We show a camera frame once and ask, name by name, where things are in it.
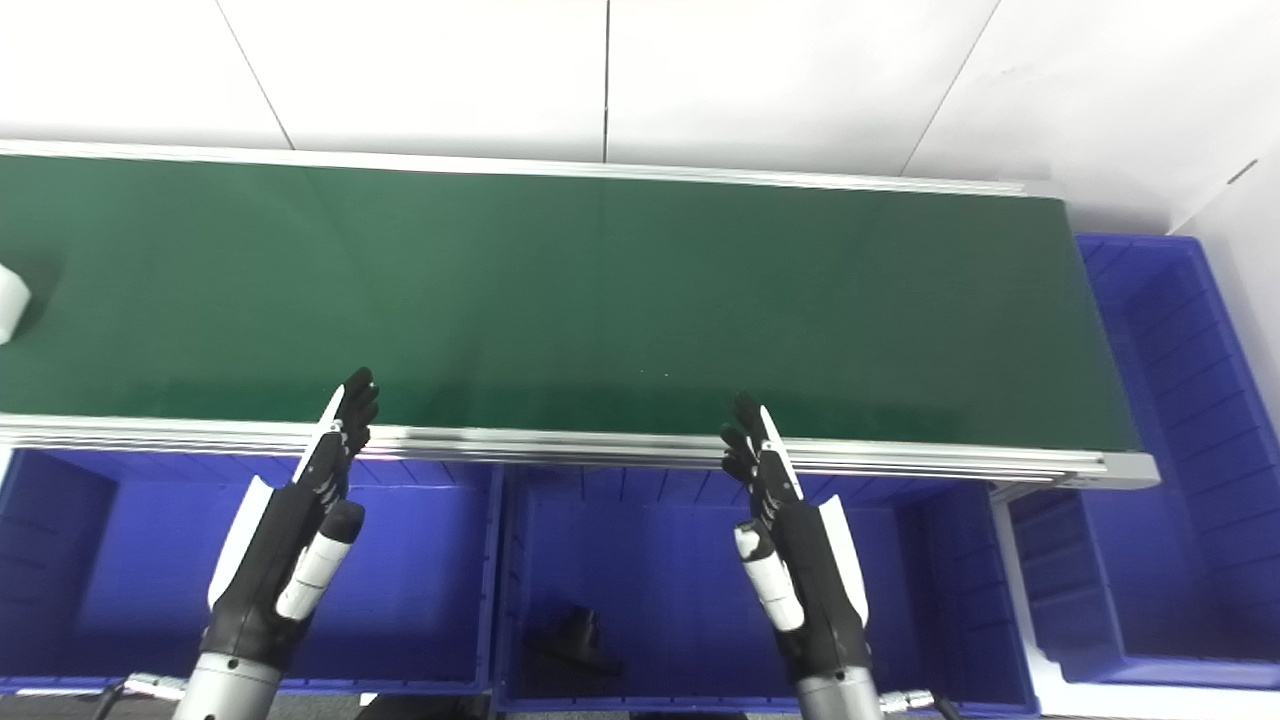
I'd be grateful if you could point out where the black plastic part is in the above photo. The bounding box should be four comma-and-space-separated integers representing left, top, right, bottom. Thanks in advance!
528, 604, 627, 678

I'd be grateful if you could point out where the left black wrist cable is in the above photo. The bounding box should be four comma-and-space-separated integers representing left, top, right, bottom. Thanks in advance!
94, 672, 191, 720

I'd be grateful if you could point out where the white plastic part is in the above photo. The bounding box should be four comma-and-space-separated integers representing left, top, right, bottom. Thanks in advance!
0, 264, 32, 346

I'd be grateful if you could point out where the blue plastic bin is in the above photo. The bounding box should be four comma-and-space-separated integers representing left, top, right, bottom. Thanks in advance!
1008, 234, 1280, 691
0, 448, 503, 697
494, 464, 1041, 717

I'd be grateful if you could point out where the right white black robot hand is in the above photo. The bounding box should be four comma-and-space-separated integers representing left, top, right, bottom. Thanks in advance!
719, 392, 875, 688

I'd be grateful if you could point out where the green conveyor belt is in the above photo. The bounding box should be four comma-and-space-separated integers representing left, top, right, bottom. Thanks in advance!
0, 154, 1143, 453
0, 140, 1162, 501

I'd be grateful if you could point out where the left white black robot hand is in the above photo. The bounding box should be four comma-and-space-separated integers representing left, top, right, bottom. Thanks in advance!
200, 367, 382, 669

